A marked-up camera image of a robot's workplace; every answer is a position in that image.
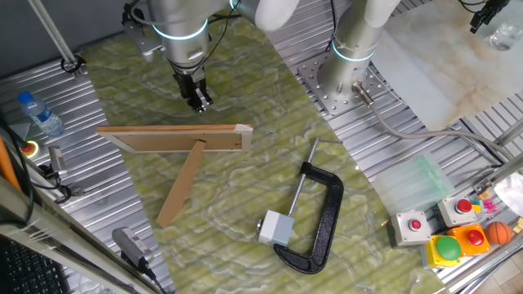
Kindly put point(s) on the yellow box green button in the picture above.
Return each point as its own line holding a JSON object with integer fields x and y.
{"x": 443, "y": 251}

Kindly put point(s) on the slanted metal pole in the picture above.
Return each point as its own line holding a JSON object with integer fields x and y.
{"x": 50, "y": 28}

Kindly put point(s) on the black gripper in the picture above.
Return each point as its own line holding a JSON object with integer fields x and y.
{"x": 189, "y": 83}

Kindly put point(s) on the clear water bottle blue cap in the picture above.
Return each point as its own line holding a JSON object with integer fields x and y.
{"x": 41, "y": 116}

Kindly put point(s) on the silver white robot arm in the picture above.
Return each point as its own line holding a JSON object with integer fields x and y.
{"x": 184, "y": 24}

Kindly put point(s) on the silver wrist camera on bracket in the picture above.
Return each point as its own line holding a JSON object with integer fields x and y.
{"x": 141, "y": 41}

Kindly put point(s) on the white cloth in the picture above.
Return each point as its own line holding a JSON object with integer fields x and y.
{"x": 510, "y": 194}

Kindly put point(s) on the small wooden block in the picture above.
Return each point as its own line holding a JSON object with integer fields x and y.
{"x": 519, "y": 225}

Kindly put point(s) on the small yellow cube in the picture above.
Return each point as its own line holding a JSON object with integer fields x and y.
{"x": 476, "y": 208}

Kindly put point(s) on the grey box large red button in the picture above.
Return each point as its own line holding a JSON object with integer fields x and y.
{"x": 455, "y": 212}

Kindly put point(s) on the perforated aluminium base plate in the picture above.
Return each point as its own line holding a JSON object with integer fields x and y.
{"x": 327, "y": 102}

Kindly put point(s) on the black keyboard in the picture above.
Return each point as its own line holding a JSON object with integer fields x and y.
{"x": 24, "y": 273}

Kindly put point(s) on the clear greenish plastic box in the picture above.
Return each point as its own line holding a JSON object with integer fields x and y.
{"x": 412, "y": 183}

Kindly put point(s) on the aluminium frame beam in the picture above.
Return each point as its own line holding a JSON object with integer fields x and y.
{"x": 61, "y": 232}

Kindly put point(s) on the green marble pattern mat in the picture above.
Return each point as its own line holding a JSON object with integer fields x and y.
{"x": 245, "y": 196}

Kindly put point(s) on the small pink cube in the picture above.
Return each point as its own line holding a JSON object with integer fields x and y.
{"x": 490, "y": 206}

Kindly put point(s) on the wooden picture frame with stand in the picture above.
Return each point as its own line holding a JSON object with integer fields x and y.
{"x": 184, "y": 141}

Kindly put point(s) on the white marble pattern mat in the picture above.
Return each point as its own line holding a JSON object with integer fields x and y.
{"x": 441, "y": 73}

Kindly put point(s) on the grey box small red button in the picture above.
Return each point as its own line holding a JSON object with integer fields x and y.
{"x": 410, "y": 228}

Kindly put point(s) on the mini orange basketball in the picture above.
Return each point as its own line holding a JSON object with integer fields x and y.
{"x": 498, "y": 232}

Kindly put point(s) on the orange box red button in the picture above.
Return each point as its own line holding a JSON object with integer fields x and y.
{"x": 470, "y": 241}

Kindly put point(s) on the clear glass cup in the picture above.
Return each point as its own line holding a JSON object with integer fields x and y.
{"x": 504, "y": 36}

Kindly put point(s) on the red yellow emergency stop button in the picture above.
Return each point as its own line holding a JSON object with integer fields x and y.
{"x": 28, "y": 149}

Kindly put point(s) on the grey push button box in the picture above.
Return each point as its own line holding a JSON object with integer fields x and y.
{"x": 278, "y": 228}

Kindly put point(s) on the aluminium profile bar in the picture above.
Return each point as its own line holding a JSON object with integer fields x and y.
{"x": 502, "y": 171}
{"x": 510, "y": 132}

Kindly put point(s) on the black C-clamp with steel screw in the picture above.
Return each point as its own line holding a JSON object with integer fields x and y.
{"x": 327, "y": 228}

